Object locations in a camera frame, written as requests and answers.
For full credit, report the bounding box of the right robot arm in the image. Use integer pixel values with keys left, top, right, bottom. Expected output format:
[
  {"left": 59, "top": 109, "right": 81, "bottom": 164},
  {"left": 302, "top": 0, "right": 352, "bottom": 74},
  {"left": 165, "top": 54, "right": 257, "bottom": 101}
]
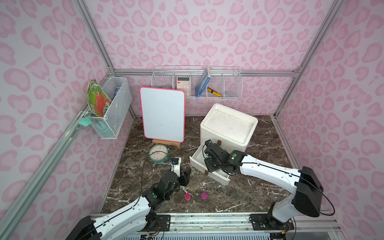
[{"left": 203, "top": 140, "right": 324, "bottom": 225}]

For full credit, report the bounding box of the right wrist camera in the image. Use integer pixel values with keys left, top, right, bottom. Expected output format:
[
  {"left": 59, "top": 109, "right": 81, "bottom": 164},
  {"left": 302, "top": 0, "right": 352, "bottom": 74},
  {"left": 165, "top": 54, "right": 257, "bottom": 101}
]
[{"left": 205, "top": 140, "right": 213, "bottom": 146}]

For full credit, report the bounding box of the green alarm clock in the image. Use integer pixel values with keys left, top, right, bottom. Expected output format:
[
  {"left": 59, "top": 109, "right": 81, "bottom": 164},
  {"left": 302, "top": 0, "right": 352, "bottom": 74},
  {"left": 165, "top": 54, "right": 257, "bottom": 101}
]
[{"left": 149, "top": 144, "right": 170, "bottom": 164}]

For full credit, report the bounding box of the white wire wall basket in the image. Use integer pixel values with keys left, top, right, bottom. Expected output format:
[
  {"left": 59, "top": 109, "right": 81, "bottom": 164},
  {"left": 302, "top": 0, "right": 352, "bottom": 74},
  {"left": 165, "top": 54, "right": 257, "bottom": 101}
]
[{"left": 151, "top": 65, "right": 243, "bottom": 100}]

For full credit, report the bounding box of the magenta paint can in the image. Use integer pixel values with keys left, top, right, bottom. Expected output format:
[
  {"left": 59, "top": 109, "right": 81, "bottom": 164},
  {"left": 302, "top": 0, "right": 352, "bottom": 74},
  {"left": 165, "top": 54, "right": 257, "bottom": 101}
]
[
  {"left": 201, "top": 192, "right": 208, "bottom": 201},
  {"left": 184, "top": 193, "right": 192, "bottom": 202}
]

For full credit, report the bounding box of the magenta paint can right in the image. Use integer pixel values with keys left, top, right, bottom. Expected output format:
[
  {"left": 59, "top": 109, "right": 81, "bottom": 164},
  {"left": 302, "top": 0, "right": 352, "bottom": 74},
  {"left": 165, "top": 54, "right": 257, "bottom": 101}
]
[{"left": 201, "top": 192, "right": 208, "bottom": 201}]

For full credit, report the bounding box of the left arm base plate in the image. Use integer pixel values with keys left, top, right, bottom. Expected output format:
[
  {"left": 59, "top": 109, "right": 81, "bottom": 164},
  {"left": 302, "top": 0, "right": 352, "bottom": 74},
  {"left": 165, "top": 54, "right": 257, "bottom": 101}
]
[{"left": 141, "top": 213, "right": 171, "bottom": 232}]

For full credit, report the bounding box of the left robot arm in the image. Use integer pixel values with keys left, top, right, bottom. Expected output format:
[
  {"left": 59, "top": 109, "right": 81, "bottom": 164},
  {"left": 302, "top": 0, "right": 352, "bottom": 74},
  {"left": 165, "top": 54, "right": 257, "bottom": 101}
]
[{"left": 66, "top": 168, "right": 191, "bottom": 240}]

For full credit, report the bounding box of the white calculator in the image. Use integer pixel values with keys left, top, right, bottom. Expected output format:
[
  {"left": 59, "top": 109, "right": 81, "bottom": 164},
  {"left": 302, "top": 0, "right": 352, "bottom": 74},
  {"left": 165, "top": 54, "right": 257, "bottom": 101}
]
[{"left": 176, "top": 76, "right": 191, "bottom": 97}]

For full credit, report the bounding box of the pink-framed whiteboard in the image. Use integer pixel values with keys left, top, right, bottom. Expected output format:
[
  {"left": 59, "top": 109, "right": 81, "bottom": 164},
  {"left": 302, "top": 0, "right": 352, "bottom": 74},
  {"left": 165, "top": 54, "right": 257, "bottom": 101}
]
[{"left": 140, "top": 87, "right": 186, "bottom": 143}]

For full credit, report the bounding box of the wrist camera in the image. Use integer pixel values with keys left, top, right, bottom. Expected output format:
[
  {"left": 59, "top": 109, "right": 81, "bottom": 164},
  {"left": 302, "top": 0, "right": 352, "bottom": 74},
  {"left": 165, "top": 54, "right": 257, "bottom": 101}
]
[
  {"left": 171, "top": 157, "right": 182, "bottom": 177},
  {"left": 205, "top": 140, "right": 213, "bottom": 146}
]

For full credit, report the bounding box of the white mesh side basket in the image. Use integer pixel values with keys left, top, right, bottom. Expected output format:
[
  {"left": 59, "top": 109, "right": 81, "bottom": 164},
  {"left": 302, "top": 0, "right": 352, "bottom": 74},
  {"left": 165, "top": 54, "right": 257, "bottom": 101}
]
[{"left": 91, "top": 77, "right": 133, "bottom": 140}]

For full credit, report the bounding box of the magenta paint can left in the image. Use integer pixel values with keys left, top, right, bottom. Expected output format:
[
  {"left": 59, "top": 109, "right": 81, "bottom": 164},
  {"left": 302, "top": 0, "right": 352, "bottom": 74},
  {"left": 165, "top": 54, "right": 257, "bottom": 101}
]
[{"left": 184, "top": 193, "right": 192, "bottom": 202}]

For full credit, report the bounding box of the white three-drawer cabinet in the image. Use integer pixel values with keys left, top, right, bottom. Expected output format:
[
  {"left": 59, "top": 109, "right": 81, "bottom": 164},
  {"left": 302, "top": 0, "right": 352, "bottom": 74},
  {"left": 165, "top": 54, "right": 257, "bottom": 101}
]
[{"left": 200, "top": 104, "right": 259, "bottom": 153}]

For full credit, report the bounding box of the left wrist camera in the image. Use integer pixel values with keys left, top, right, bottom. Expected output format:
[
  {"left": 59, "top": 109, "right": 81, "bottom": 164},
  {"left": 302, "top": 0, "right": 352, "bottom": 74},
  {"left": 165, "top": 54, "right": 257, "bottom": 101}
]
[{"left": 171, "top": 157, "right": 182, "bottom": 177}]

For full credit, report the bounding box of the yellow utility knife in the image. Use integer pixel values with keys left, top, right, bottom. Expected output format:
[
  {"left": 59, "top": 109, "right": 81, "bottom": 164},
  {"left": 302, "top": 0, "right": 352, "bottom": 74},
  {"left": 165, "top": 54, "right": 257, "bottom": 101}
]
[{"left": 207, "top": 88, "right": 222, "bottom": 98}]

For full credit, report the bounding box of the wooden whiteboard stand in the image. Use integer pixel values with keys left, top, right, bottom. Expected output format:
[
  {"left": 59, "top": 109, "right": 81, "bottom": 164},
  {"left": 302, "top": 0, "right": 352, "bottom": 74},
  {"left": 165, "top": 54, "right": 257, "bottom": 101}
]
[{"left": 153, "top": 139, "right": 181, "bottom": 148}]

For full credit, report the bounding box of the green red snack bag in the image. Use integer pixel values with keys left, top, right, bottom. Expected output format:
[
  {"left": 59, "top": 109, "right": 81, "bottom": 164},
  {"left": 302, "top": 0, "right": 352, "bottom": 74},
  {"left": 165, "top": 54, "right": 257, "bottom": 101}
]
[{"left": 87, "top": 80, "right": 112, "bottom": 118}]

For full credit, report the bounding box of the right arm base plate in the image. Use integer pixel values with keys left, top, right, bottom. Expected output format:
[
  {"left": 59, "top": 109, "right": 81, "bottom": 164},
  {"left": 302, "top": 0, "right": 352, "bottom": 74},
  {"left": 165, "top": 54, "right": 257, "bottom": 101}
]
[{"left": 249, "top": 214, "right": 295, "bottom": 231}]

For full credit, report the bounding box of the blue book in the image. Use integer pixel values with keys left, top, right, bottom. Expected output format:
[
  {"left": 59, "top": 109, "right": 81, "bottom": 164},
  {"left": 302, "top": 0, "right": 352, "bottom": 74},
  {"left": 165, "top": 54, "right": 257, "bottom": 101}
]
[{"left": 195, "top": 67, "right": 211, "bottom": 98}]

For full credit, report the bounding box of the green wall hook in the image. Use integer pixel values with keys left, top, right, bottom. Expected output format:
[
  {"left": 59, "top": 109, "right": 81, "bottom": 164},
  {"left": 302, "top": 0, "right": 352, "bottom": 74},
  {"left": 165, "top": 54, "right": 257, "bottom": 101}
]
[{"left": 79, "top": 116, "right": 93, "bottom": 127}]

